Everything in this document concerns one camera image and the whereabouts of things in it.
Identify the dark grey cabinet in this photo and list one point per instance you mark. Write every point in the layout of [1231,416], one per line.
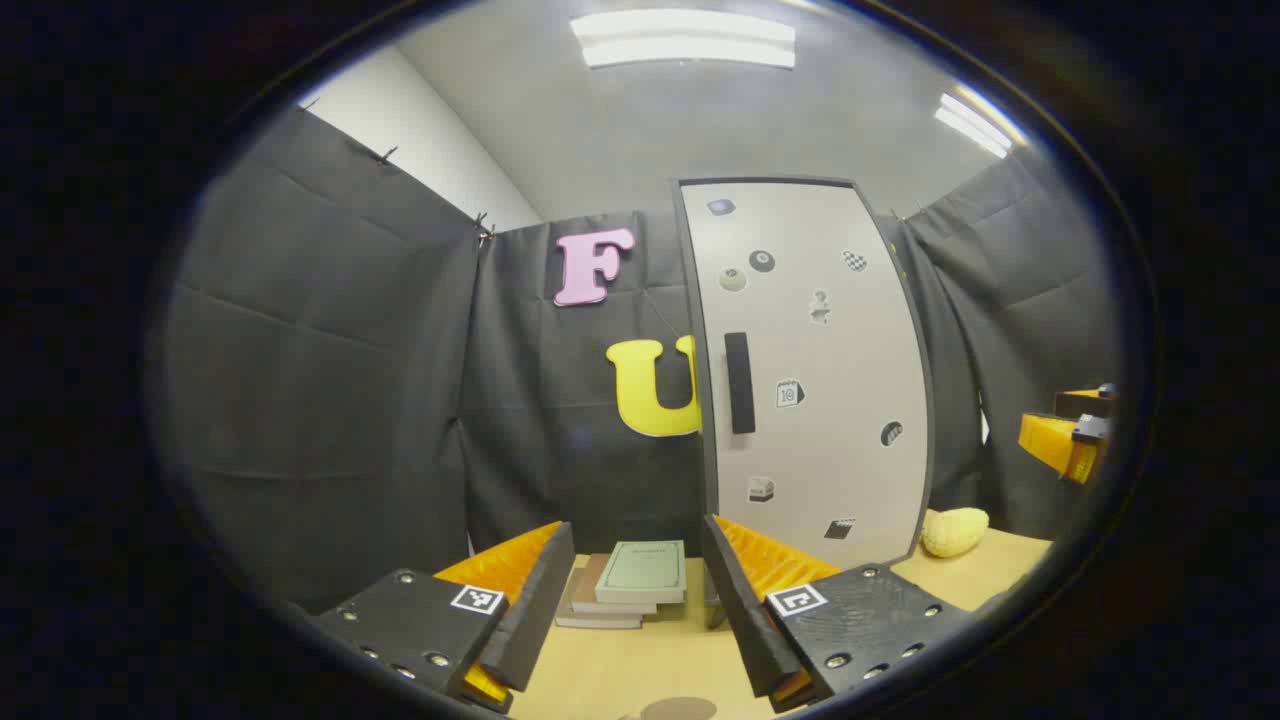
[710,470]

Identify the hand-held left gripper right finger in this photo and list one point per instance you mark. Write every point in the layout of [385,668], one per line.
[740,610]

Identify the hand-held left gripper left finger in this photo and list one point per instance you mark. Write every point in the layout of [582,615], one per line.
[535,610]

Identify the small ceiling light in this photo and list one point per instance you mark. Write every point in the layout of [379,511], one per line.
[978,122]

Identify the black backdrop cloth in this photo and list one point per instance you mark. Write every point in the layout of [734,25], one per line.
[340,380]

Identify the white cabinet door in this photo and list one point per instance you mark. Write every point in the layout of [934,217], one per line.
[830,350]

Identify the brown book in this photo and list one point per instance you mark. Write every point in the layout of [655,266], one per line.
[588,590]

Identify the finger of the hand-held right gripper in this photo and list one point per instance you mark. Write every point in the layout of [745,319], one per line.
[1085,403]
[1055,445]

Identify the long ceiling light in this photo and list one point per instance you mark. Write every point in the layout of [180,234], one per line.
[685,38]

